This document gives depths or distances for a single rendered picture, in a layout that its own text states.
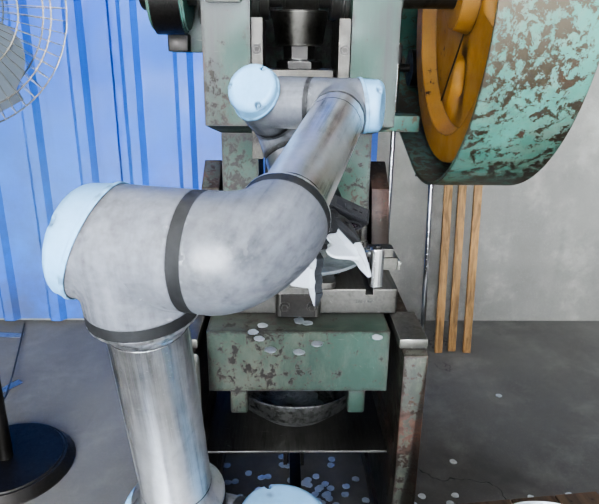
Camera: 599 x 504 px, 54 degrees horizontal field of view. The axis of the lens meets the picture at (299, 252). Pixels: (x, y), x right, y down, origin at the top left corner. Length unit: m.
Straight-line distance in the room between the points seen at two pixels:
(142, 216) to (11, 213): 2.32
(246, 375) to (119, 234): 0.82
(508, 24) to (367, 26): 0.33
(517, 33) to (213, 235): 0.67
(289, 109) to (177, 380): 0.42
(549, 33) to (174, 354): 0.75
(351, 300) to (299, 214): 0.81
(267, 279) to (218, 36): 0.79
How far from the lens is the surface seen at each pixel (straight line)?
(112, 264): 0.53
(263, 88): 0.85
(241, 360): 1.29
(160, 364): 0.61
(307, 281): 0.97
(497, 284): 2.89
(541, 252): 2.90
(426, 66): 1.65
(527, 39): 1.03
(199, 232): 0.50
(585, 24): 1.06
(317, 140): 0.67
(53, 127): 2.67
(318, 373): 1.31
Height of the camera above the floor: 1.21
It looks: 19 degrees down
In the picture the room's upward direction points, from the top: 1 degrees clockwise
